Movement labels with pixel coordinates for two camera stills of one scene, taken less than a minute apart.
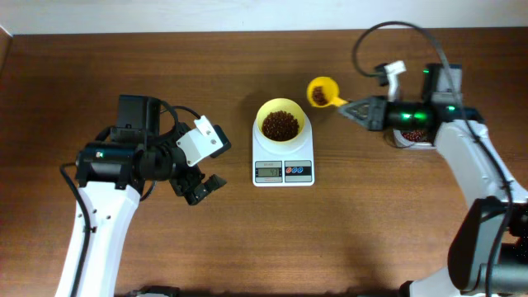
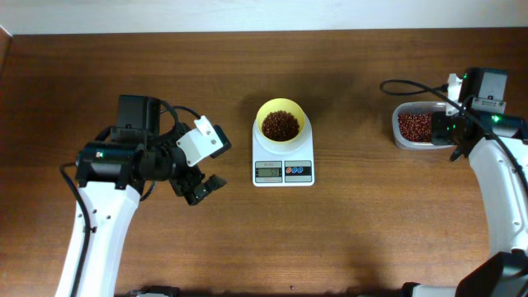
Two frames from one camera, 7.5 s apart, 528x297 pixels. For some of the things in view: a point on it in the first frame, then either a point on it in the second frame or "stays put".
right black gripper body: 379,124 to 439,124
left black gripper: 192,176 stays put
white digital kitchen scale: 284,164 stays put
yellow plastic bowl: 280,120 stays put
